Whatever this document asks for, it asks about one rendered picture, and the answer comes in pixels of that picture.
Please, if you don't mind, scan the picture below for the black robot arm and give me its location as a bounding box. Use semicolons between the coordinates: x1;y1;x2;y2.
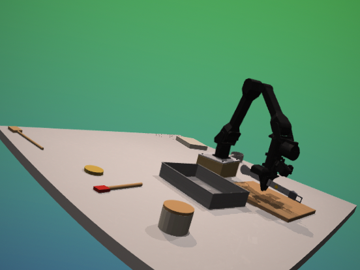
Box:
213;78;300;177

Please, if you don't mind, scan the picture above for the grey cylindrical container with orange lid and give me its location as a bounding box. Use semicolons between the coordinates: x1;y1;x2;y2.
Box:
158;200;194;236

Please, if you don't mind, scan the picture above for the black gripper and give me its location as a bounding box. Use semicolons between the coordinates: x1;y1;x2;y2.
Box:
250;151;283;192

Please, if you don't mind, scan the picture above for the yellow flat disc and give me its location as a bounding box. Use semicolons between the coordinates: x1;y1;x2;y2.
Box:
84;165;104;176

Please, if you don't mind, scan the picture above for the grey metal roasting tin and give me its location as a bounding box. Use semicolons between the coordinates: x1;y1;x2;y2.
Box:
158;162;250;209

